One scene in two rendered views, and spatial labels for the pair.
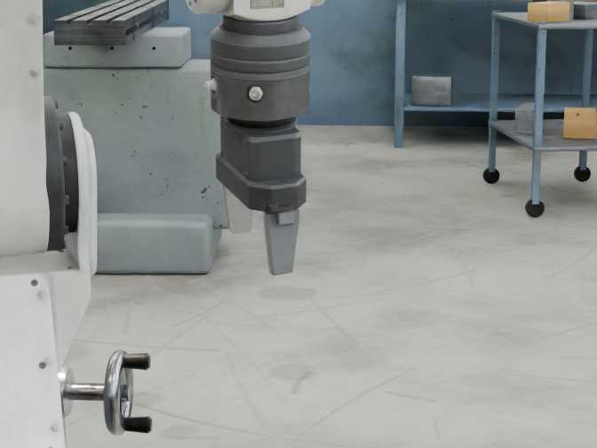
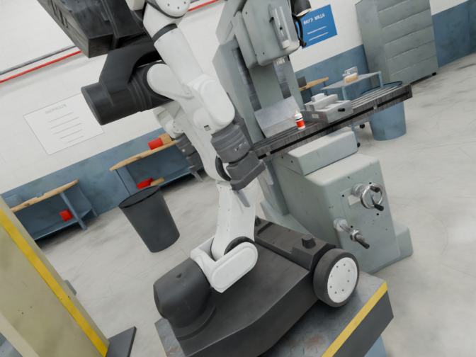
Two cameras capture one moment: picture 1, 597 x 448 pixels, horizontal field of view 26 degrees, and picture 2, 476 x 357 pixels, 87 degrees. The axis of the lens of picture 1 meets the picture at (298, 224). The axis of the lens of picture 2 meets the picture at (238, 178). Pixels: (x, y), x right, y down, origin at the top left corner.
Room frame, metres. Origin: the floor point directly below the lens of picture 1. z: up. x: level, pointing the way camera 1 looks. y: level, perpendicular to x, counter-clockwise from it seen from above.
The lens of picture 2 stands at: (1.03, -0.63, 1.22)
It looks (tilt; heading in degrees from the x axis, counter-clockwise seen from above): 17 degrees down; 81
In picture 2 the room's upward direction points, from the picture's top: 22 degrees counter-clockwise
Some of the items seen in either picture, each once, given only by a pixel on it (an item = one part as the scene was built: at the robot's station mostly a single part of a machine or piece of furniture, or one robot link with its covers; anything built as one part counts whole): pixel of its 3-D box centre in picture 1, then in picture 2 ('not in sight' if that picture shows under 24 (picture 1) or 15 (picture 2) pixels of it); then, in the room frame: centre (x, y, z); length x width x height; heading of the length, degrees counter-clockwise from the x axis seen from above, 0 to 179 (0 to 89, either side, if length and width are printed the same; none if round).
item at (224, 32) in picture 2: not in sight; (239, 23); (1.76, 1.28, 1.66); 0.80 x 0.23 x 0.20; 86
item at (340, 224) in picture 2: not in sight; (350, 231); (1.55, 0.26, 0.48); 0.22 x 0.06 x 0.06; 86
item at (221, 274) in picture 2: not in sight; (223, 257); (0.99, 0.24, 0.68); 0.21 x 0.20 x 0.13; 17
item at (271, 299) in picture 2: not in sight; (238, 270); (1.02, 0.25, 0.59); 0.64 x 0.52 x 0.33; 17
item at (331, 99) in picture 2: not in sight; (323, 102); (1.87, 0.71, 0.99); 0.15 x 0.06 x 0.04; 174
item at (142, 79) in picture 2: not in sight; (155, 85); (1.03, 0.25, 1.34); 0.14 x 0.13 x 0.12; 107
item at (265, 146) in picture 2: not in sight; (309, 129); (1.77, 0.78, 0.86); 1.24 x 0.23 x 0.08; 176
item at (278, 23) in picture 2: not in sight; (278, 26); (1.71, 0.67, 1.45); 0.04 x 0.04 x 0.21; 86
